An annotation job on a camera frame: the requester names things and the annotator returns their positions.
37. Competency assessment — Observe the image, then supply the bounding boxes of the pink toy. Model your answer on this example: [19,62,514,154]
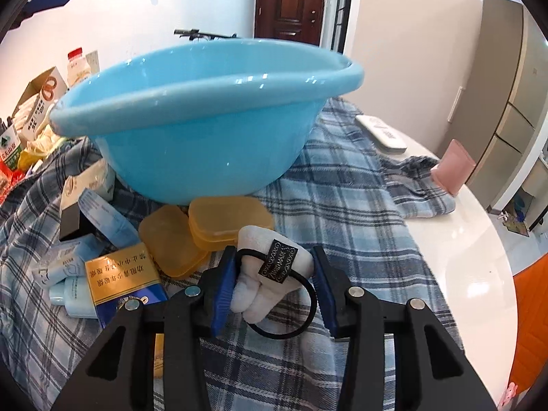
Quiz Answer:
[497,383,519,409]

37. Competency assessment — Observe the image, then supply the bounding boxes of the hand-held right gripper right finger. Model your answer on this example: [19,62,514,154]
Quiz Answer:
[310,246,491,411]

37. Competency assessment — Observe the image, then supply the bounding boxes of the open cardboard box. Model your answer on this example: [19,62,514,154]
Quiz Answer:
[12,66,69,142]

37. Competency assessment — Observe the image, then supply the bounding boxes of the light blue tissue packet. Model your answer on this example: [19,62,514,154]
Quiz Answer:
[31,235,101,287]
[48,277,103,320]
[78,189,140,258]

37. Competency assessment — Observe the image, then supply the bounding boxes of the black and white box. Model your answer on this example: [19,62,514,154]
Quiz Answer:
[59,175,92,242]

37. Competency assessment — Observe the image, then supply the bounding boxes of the orange plastic box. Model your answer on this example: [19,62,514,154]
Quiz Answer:
[188,197,275,252]

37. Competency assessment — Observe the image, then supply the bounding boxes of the white cabinet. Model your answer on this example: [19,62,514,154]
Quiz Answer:
[518,150,548,232]

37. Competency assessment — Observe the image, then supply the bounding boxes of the crumpled white tissue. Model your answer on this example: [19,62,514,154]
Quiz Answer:
[26,126,65,155]

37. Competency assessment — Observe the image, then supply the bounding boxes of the pink cup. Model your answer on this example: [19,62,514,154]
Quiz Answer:
[430,139,477,198]

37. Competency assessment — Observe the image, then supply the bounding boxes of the yellow plastic bag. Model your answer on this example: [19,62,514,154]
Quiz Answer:
[17,152,43,172]

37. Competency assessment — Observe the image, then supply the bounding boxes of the white remote control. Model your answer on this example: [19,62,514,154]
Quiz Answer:
[354,113,408,155]

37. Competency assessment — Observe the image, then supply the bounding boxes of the brown entrance door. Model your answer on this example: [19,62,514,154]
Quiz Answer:
[254,0,330,46]

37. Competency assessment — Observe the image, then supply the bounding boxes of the gold and blue cigarette box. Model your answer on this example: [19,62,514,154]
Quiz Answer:
[85,243,170,330]

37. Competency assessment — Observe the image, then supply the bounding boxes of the white wall fixture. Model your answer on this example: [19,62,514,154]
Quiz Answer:
[447,88,465,125]

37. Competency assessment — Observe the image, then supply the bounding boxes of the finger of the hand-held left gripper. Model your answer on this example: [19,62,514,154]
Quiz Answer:
[9,0,73,30]

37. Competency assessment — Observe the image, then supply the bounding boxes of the white plush hair tie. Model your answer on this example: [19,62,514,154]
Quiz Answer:
[230,225,320,341]

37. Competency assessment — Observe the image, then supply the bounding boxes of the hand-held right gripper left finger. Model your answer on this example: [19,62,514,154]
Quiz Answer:
[51,245,238,411]

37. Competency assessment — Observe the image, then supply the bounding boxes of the light blue plastic basin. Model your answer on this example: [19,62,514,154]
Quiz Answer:
[49,38,365,206]

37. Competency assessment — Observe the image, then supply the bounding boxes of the cut bottle with green label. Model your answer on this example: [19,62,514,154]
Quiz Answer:
[0,124,23,172]

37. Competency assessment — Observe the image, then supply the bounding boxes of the orange translucent soap box lid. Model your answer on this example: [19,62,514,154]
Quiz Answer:
[138,204,211,279]

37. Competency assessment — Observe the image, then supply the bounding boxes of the red capped milk bottle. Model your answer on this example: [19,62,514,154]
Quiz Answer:
[66,48,92,88]

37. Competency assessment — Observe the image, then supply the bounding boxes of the blue plaid shirt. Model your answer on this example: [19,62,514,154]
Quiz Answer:
[0,96,457,411]

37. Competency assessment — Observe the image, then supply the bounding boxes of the black framed glass door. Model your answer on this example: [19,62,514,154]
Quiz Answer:
[329,0,356,52]

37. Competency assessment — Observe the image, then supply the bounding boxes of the beige refrigerator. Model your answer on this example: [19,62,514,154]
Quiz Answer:
[460,0,548,210]

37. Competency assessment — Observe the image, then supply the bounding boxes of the red snack bag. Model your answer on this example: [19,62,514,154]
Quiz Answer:
[0,167,26,206]

